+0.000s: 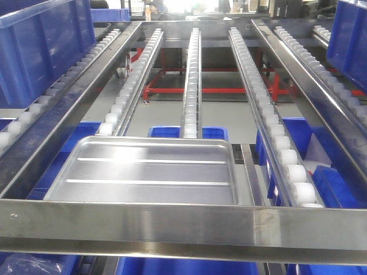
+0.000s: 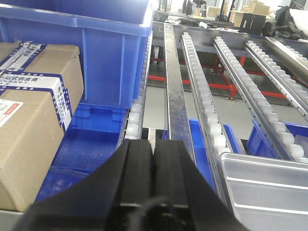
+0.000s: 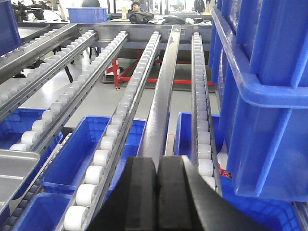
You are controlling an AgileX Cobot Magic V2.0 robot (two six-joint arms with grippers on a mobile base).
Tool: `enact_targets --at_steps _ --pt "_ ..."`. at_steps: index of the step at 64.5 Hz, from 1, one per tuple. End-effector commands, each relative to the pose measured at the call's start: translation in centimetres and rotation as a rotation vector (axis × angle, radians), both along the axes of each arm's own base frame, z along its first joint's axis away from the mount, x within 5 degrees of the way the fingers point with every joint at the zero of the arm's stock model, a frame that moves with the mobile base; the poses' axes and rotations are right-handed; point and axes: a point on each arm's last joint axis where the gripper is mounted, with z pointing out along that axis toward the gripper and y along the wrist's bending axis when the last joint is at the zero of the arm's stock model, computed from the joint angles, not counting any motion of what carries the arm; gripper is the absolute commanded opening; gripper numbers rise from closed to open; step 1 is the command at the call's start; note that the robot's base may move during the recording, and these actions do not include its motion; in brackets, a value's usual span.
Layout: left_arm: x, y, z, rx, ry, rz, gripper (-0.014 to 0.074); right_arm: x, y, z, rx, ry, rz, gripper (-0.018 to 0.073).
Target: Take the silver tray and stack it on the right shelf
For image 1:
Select blue bin below right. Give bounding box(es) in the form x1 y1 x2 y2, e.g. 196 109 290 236
255 116 367 209

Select blue bin bottom centre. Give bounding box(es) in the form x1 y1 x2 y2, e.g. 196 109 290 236
115 257 258 274

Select steel shelf front rail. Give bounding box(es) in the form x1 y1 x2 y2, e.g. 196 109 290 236
1 199 366 265

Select centre white roller track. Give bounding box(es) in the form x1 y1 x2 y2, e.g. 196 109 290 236
180 28 202 139

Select right steel divider rail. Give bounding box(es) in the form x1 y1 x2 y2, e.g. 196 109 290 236
251 19 366 174

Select steel divider rail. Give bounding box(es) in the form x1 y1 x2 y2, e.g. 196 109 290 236
1 22 142 199
251 19 366 174

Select ribbed silver metal tray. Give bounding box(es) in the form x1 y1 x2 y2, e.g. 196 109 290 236
45 136 239 205

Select left steel divider rail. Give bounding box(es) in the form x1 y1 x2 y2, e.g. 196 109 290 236
1 22 142 199

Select red metal floor frame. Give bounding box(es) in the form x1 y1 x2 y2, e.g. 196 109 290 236
128 47 367 104

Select far left roller track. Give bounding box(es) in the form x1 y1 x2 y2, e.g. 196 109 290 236
1 29 121 155

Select blue bin below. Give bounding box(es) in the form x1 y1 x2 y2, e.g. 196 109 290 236
255 116 367 209
148 125 229 141

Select large blue bin left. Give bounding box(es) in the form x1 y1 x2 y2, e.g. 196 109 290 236
1 1 96 108

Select left white roller track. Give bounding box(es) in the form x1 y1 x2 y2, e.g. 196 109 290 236
96 28 164 136

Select blue bin upper right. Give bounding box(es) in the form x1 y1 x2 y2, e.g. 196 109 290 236
327 1 366 92

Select far right roller track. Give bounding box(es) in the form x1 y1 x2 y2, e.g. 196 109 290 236
274 26 366 126

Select blue bin below centre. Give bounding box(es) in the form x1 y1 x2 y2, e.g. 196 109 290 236
148 125 229 141

